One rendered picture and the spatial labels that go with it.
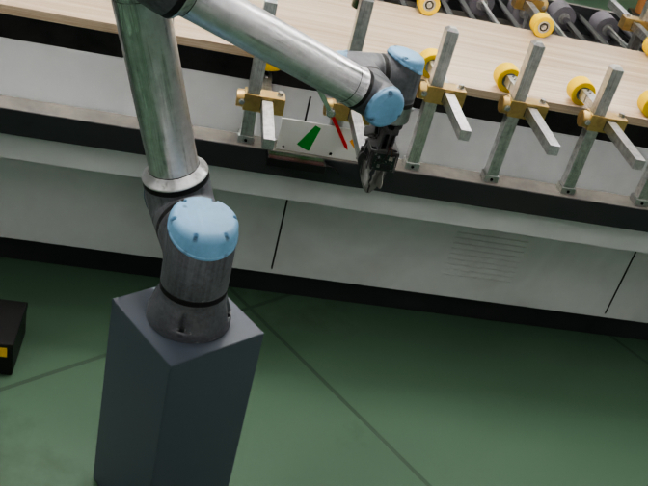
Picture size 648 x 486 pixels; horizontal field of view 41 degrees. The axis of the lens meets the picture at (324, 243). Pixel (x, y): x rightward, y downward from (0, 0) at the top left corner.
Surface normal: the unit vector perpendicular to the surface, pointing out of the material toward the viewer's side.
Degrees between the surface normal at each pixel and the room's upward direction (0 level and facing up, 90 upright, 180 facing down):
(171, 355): 0
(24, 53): 90
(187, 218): 5
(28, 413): 0
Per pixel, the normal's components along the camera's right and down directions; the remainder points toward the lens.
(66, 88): 0.07, 0.56
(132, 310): 0.21, -0.82
